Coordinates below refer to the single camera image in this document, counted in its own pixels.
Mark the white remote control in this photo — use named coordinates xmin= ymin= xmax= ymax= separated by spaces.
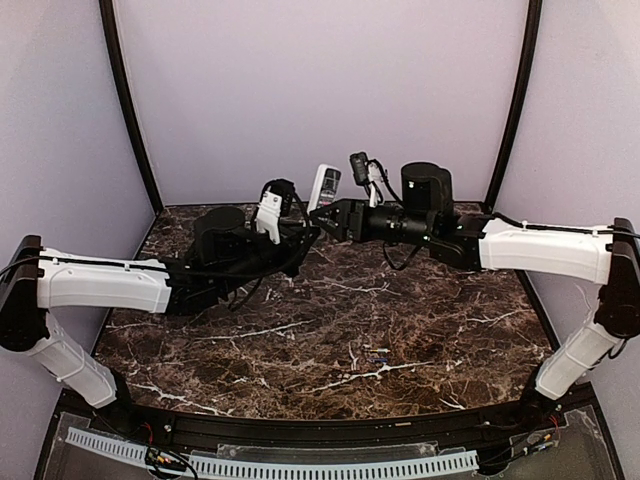
xmin=307 ymin=164 xmax=342 ymax=213

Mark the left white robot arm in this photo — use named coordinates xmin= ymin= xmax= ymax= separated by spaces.
xmin=1 ymin=207 xmax=319 ymax=410

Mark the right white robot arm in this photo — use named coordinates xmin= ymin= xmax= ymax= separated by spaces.
xmin=309 ymin=153 xmax=639 ymax=400

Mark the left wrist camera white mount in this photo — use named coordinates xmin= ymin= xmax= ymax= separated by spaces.
xmin=251 ymin=179 xmax=295 ymax=245

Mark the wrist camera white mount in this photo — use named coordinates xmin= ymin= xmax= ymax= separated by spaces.
xmin=349 ymin=152 xmax=387 ymax=208
xmin=251 ymin=179 xmax=295 ymax=245

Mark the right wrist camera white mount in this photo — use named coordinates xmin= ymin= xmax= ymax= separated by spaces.
xmin=349 ymin=152 xmax=387 ymax=208

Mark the black front rail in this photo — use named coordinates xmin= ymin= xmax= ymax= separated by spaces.
xmin=115 ymin=405 xmax=530 ymax=449

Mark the right black frame post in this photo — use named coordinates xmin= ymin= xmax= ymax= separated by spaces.
xmin=482 ymin=0 xmax=543 ymax=212

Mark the black frame post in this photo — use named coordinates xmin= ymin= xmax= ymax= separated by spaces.
xmin=98 ymin=0 xmax=164 ymax=216
xmin=482 ymin=0 xmax=543 ymax=212

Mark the white slotted cable duct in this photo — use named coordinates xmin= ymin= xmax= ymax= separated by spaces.
xmin=65 ymin=427 xmax=479 ymax=479

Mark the left black frame post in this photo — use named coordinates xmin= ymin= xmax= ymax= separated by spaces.
xmin=98 ymin=0 xmax=164 ymax=216

